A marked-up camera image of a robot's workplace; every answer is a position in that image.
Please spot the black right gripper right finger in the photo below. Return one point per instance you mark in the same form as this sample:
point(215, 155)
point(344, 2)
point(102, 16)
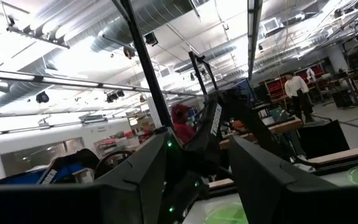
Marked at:
point(259, 186)

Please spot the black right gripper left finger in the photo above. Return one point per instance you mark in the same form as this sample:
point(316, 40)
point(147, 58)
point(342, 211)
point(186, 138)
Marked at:
point(135, 186)

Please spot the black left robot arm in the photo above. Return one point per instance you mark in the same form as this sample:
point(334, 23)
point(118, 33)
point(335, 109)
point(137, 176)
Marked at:
point(216, 124)

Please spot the background black robot arm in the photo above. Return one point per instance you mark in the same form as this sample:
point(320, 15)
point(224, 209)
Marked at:
point(73, 161)

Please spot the wooden workbench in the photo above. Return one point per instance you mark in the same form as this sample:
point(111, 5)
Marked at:
point(284, 126)

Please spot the laptop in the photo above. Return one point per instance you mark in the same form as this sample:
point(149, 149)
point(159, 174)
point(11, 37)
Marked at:
point(278, 114)

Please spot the person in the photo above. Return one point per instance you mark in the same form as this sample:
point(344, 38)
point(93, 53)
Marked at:
point(296, 90)
point(182, 127)

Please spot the black fabric cover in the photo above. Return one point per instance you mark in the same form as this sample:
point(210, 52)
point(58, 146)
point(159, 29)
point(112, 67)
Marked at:
point(322, 138)

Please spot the wooden side board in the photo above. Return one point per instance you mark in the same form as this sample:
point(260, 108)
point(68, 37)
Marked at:
point(343, 155)

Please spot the red storage shelf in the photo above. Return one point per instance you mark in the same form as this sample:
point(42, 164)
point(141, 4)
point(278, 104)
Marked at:
point(278, 85)

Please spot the blue bin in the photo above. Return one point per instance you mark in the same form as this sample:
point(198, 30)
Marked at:
point(20, 179)

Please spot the long ceiling light strip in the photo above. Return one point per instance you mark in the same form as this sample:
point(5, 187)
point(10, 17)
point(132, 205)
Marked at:
point(67, 81)

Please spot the black frame post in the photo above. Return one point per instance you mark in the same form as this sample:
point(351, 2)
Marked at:
point(148, 68)

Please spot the black background station frame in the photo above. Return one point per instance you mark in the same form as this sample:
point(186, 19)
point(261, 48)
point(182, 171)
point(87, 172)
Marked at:
point(197, 71)

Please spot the silver ventilation duct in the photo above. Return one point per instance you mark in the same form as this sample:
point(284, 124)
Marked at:
point(154, 18)

